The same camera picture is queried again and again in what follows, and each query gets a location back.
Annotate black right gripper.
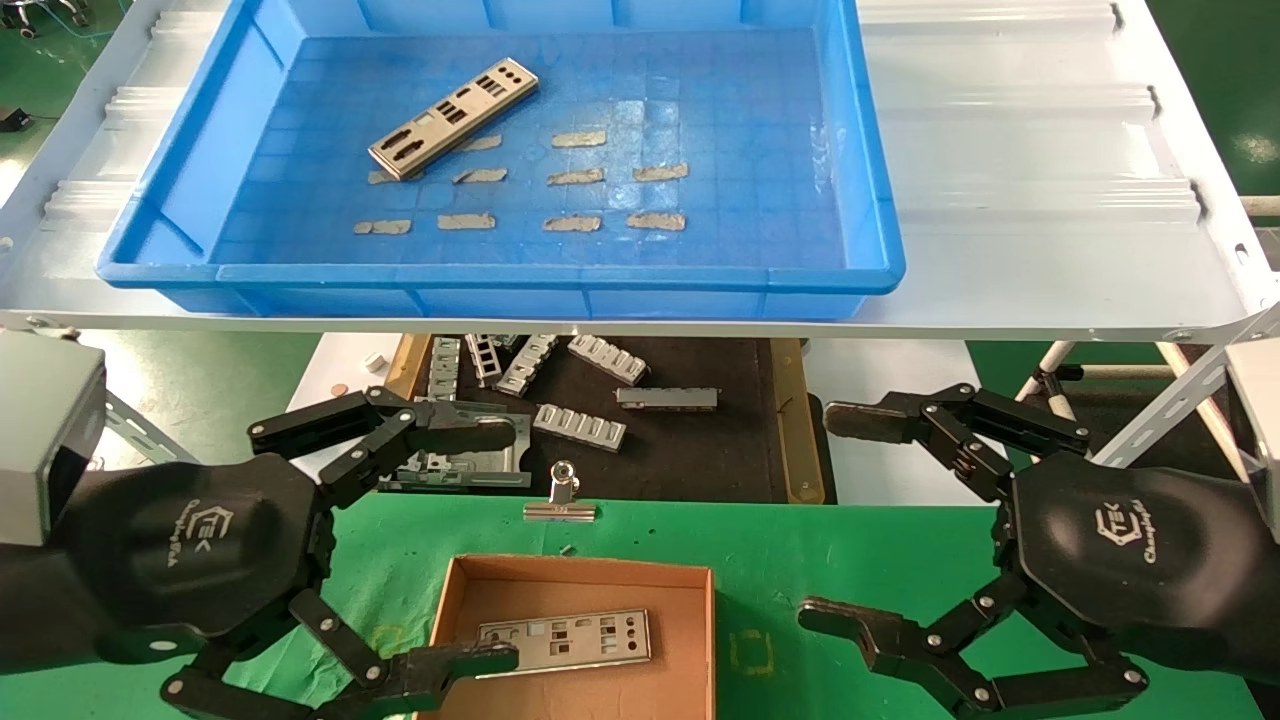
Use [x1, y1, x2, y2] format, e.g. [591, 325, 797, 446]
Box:
[798, 383, 1280, 720]

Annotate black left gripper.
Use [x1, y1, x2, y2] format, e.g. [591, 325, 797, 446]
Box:
[0, 385, 521, 720]

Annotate brown cardboard box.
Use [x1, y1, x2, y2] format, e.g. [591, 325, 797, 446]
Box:
[412, 553, 717, 720]

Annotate blue plastic tray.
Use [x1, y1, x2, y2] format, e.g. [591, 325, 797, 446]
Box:
[97, 0, 907, 321]

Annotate large grey metal plate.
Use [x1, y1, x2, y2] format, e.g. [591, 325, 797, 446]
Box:
[378, 412, 533, 493]

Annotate silver binder clip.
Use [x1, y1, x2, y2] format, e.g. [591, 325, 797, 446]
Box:
[523, 460, 598, 522]

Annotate ribbed grey metal part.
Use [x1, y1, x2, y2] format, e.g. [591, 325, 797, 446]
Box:
[533, 403, 628, 453]
[567, 335, 651, 386]

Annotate long grey metal bar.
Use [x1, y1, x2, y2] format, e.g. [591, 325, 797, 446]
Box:
[615, 387, 721, 412]

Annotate grey perforated shelf brace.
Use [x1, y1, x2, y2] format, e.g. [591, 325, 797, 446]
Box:
[100, 388, 201, 469]
[1090, 300, 1280, 471]

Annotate white ribbed shelf board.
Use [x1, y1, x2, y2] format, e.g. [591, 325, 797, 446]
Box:
[0, 0, 1280, 343]

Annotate office chair wheel base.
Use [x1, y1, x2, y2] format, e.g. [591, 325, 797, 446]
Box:
[0, 0, 96, 41]

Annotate slotted grey metal bracket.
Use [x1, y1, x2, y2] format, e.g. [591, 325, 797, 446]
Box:
[497, 335, 561, 398]
[465, 335, 506, 389]
[428, 337, 463, 403]

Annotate white lean pipe frame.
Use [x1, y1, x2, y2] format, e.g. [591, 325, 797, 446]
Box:
[1000, 340, 1251, 481]

